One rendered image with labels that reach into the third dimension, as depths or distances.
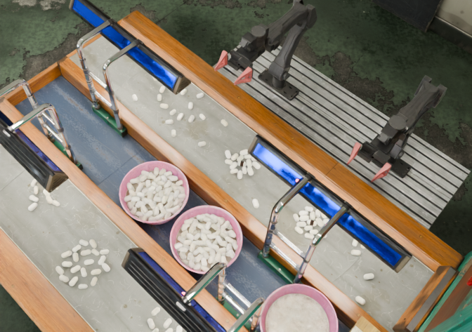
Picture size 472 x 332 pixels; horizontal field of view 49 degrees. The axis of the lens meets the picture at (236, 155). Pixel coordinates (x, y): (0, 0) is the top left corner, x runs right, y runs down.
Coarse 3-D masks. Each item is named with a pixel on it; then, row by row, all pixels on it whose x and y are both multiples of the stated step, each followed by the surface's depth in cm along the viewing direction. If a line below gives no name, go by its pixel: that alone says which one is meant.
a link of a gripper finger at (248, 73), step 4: (240, 60) 192; (244, 60) 192; (240, 64) 194; (244, 64) 192; (248, 64) 192; (248, 68) 191; (252, 68) 191; (244, 72) 191; (248, 72) 190; (252, 72) 192; (240, 76) 191; (244, 76) 191; (248, 76) 194; (252, 76) 194; (236, 80) 191; (240, 80) 193; (244, 80) 194; (248, 80) 194; (236, 84) 192
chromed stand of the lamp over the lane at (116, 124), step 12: (108, 24) 198; (84, 36) 193; (132, 48) 193; (84, 60) 200; (108, 60) 188; (84, 72) 205; (108, 72) 191; (108, 84) 196; (96, 96) 220; (96, 108) 225; (108, 120) 223; (120, 120) 216; (120, 132) 221
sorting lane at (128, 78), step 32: (96, 64) 236; (128, 64) 237; (128, 96) 227; (192, 96) 229; (160, 128) 219; (192, 128) 220; (224, 128) 221; (192, 160) 212; (224, 160) 213; (256, 192) 206; (288, 192) 206; (288, 224) 199; (320, 256) 193; (352, 256) 193; (352, 288) 187; (384, 288) 188; (416, 288) 188; (384, 320) 182
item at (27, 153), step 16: (0, 112) 181; (0, 128) 173; (0, 144) 177; (16, 144) 170; (32, 144) 175; (16, 160) 173; (32, 160) 168; (48, 160) 171; (32, 176) 170; (48, 176) 165; (64, 176) 169; (48, 192) 168
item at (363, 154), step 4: (356, 144) 176; (356, 148) 175; (352, 152) 180; (356, 152) 178; (360, 152) 179; (364, 152) 179; (368, 152) 179; (352, 156) 175; (360, 156) 180; (364, 156) 179; (368, 156) 179; (348, 160) 175; (368, 160) 179
